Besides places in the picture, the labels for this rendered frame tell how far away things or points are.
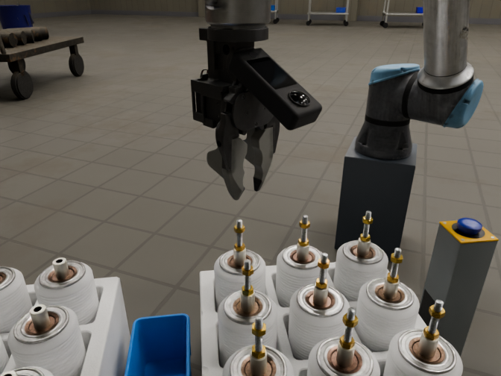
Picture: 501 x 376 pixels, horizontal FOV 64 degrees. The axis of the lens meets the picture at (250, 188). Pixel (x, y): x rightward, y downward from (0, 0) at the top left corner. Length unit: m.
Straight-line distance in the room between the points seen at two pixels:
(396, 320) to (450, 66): 0.56
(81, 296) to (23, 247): 0.66
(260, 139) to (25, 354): 0.45
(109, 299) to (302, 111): 0.54
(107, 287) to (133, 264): 0.37
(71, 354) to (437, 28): 0.89
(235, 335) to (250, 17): 0.44
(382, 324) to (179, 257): 0.68
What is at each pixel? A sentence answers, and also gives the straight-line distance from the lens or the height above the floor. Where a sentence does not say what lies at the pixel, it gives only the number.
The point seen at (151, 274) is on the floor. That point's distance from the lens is 1.16.
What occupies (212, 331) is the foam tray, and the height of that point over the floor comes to 0.18.
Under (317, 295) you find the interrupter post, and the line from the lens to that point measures 0.67.
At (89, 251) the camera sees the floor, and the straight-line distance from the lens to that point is 1.31.
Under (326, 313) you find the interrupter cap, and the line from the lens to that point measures 0.66.
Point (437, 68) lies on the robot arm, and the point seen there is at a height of 0.55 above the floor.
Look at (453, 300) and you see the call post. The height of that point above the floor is 0.18.
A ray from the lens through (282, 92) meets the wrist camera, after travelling 0.45.
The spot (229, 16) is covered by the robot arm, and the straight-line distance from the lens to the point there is 0.47.
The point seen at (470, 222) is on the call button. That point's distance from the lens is 0.82.
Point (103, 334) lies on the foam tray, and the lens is 0.77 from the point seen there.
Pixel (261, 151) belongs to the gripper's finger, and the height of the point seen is 0.51.
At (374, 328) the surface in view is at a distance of 0.72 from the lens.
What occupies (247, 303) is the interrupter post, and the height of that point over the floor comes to 0.27.
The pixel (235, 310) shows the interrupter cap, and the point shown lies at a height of 0.25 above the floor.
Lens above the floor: 0.70
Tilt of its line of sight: 26 degrees down
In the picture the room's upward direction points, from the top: straight up
